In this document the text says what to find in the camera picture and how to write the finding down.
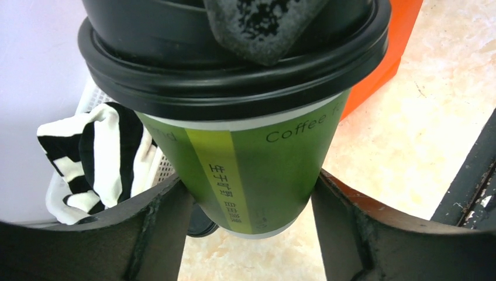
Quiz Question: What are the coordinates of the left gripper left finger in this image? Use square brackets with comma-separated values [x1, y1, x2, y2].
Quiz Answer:
[1, 177, 192, 280]

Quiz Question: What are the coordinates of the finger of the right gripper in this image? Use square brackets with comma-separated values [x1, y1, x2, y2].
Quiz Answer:
[204, 0, 327, 66]

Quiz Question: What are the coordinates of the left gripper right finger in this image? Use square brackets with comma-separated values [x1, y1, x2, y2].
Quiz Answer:
[311, 170, 495, 280]

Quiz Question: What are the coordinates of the orange paper bag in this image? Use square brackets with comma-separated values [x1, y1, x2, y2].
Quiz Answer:
[340, 0, 424, 122]

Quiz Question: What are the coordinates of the white plastic basket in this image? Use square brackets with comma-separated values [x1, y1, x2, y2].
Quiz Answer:
[23, 76, 177, 229]

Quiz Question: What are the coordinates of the black white striped cloth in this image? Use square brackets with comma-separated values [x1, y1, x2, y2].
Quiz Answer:
[36, 101, 158, 226]

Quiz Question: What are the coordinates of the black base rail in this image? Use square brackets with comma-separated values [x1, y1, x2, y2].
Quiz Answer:
[430, 112, 495, 230]

